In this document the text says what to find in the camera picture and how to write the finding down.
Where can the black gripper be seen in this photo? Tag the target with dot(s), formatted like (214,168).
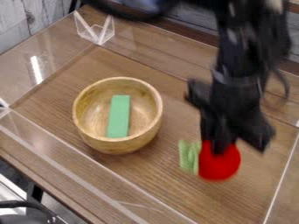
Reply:
(231,114)

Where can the red plush fruit green leaves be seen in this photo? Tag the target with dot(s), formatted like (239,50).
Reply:
(200,162)

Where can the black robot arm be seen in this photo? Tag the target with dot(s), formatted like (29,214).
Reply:
(254,43)

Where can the green rectangular block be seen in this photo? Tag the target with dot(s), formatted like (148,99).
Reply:
(119,116)

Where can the wooden bowl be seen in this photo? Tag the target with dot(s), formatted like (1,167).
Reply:
(91,108)

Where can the black metal table leg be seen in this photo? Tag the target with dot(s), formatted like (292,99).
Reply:
(35,193)

